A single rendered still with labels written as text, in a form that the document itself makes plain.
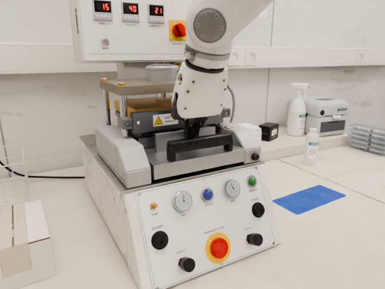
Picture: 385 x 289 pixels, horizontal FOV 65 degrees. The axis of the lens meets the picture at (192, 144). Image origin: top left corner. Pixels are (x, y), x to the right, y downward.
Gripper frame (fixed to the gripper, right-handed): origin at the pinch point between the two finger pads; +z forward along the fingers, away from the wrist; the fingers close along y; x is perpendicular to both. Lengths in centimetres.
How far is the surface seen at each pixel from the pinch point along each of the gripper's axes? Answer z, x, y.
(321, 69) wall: 14, 62, 120
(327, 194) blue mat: 24, -9, 49
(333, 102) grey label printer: 17, 32, 97
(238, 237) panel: 16.5, -17.6, 5.4
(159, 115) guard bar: -1.5, 5.6, -5.3
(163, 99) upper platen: -0.5, 14.4, -0.5
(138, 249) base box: 14.0, -14.7, -16.0
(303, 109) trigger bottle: 22, 37, 84
